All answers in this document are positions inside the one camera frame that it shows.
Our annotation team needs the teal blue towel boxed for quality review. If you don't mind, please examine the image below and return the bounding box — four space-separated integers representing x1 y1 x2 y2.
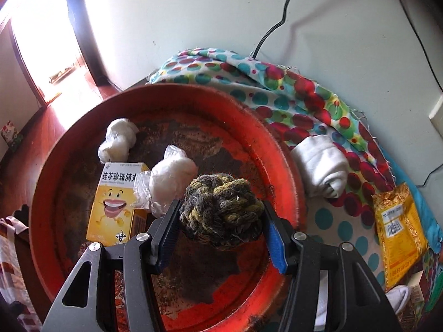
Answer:
380 147 442 254

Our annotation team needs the grey rolled sock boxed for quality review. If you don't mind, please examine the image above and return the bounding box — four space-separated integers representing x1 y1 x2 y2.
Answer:
290 135 349 199

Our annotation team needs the polka dot cloth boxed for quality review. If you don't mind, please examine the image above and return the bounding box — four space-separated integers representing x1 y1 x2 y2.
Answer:
149 48 408 282

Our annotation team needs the yellow snack bag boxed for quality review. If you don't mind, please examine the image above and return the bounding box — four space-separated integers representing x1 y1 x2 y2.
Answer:
372 183 428 291

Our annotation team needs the plastic wrapped white wad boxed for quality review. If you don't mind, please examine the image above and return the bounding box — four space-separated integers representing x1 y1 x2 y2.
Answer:
133 145 198 218

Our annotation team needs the yellow cartoon medicine box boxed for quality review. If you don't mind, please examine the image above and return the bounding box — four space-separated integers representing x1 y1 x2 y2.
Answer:
86 162 149 247

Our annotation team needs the white wall socket plate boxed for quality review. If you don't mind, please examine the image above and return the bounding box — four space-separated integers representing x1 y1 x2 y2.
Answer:
429 95 443 138

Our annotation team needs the white knotted wad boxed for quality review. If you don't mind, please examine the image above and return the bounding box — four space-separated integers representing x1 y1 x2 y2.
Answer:
98 118 139 164

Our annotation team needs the yellow grey rope knot ball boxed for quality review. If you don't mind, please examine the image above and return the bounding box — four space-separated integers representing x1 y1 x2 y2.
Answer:
179 173 264 250

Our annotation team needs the brown cardboard box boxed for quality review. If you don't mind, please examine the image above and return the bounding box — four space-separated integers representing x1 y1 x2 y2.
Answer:
399 270 426 322

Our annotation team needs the thin black wall cable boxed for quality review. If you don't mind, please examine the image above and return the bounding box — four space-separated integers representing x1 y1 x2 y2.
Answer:
249 0 303 59

